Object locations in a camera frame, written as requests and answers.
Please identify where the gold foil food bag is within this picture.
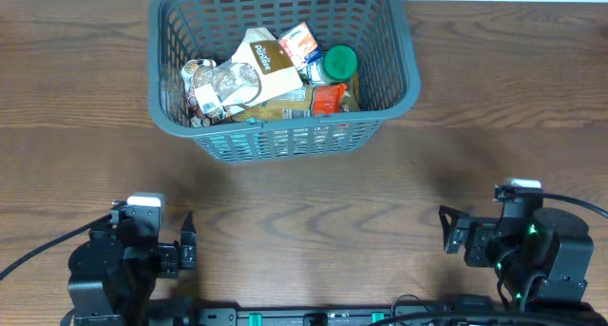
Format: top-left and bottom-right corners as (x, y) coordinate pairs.
(300, 59), (360, 117)

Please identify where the orange pasta packet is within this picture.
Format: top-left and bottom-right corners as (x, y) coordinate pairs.
(232, 84), (348, 122)

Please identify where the white brown snack pouch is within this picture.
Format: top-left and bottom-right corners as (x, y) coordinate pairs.
(180, 28), (303, 127)

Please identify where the green lid jar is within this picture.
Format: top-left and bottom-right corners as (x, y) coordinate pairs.
(319, 45), (358, 84)

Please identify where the grey plastic basket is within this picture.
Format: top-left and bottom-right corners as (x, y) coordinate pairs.
(147, 0), (421, 163)

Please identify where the Kleenex tissue multipack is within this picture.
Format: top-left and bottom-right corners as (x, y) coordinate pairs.
(278, 22), (323, 70)

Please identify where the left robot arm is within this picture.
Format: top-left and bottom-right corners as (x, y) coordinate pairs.
(61, 193), (198, 326)

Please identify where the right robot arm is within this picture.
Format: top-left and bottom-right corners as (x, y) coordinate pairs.
(438, 179), (607, 312)

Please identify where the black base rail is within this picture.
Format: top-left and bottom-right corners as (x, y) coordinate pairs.
(142, 297), (608, 326)

